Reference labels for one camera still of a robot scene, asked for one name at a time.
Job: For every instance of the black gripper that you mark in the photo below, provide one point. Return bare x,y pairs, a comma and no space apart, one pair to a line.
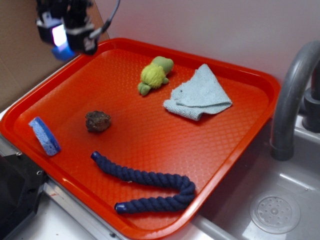
72,13

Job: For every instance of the blue rectangular block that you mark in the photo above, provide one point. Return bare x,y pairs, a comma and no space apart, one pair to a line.
62,50

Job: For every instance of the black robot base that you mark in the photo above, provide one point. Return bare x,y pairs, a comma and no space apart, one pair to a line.
21,186

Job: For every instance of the brown cardboard panel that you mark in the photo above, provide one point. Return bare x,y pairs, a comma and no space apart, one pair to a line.
25,60

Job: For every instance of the brown rock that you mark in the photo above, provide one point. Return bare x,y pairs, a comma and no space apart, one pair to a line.
97,121

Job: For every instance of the green plush turtle toy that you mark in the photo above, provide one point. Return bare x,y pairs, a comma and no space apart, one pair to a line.
154,75

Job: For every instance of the blue sponge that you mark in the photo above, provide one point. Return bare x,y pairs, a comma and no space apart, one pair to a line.
45,137

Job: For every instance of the red plastic tray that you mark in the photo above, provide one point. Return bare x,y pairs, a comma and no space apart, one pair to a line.
143,135

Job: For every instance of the light blue folded cloth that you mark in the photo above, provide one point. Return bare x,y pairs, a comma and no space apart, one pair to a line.
202,94

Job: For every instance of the grey sink faucet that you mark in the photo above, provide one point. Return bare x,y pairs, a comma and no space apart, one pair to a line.
297,80

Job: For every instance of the grey toy sink basin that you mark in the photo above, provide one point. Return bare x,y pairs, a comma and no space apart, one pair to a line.
225,214

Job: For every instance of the round sink drain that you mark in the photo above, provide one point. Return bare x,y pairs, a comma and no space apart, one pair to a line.
274,212

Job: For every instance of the grey faucet handle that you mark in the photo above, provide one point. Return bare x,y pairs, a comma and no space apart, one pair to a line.
311,121

